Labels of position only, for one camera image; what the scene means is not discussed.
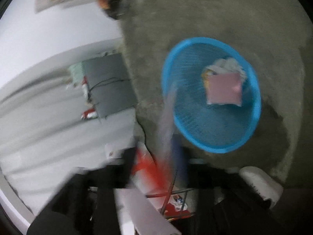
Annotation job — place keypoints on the blue plastic waste basket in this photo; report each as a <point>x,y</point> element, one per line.
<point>212,128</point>

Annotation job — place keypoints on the red yellow snack bag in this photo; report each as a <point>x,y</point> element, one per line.
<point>169,195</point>

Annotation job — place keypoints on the pink cloth pad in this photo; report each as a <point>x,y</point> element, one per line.
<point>223,89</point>

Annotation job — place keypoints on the white paper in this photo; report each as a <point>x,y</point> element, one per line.
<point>226,66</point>

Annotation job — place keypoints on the grey cabinet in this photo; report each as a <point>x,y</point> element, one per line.
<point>109,84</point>

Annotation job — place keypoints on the red thermos bottle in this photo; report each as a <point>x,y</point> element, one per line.
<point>89,114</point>

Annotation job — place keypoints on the green storage basket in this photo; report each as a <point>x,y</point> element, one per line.
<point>77,74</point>

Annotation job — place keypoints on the black orange snack bag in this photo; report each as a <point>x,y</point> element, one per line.
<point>112,8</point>

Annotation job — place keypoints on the white shoe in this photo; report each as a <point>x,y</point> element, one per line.
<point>262,184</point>

